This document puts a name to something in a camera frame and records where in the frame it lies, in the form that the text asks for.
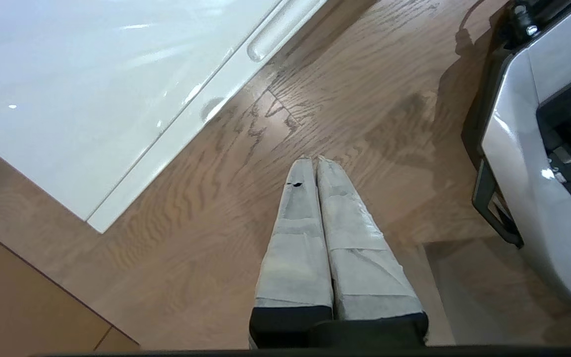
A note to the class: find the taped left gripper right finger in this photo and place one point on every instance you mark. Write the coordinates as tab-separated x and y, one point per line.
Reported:
360	263

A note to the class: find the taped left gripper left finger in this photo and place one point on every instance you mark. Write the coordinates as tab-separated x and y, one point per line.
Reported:
295	258

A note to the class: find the white black robot base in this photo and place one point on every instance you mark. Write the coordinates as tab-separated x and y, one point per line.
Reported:
528	148

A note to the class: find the white glossy cabinet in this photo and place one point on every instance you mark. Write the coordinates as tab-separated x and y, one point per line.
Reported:
92	89

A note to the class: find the tan wooden furniture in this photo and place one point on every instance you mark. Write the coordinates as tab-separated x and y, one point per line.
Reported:
18	297

